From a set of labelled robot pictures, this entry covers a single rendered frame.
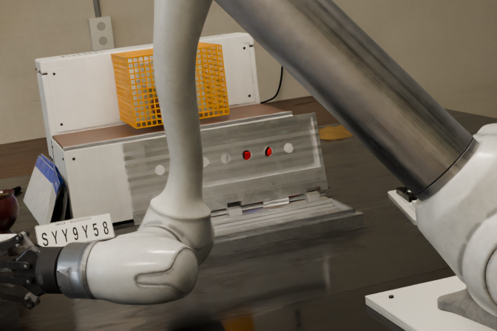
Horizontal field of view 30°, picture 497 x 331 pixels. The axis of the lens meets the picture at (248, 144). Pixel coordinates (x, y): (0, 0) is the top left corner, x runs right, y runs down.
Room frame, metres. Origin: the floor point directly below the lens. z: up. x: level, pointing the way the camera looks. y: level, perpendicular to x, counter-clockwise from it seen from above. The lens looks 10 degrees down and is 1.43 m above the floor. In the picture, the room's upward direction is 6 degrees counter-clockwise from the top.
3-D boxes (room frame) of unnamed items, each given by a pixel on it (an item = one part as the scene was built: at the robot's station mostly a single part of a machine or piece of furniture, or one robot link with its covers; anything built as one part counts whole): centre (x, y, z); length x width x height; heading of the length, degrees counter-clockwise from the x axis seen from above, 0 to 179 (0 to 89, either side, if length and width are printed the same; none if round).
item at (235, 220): (1.88, 0.02, 0.92); 0.44 x 0.21 x 0.04; 108
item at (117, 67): (2.24, 0.18, 1.19); 0.23 x 0.20 x 0.17; 108
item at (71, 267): (1.41, 0.28, 1.00); 0.09 x 0.06 x 0.09; 160
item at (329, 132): (2.95, -0.28, 0.91); 0.22 x 0.18 x 0.02; 28
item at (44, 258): (1.43, 0.35, 1.00); 0.09 x 0.07 x 0.08; 70
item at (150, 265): (1.38, 0.17, 1.00); 0.16 x 0.13 x 0.11; 70
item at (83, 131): (2.33, 0.11, 1.09); 0.75 x 0.40 x 0.38; 108
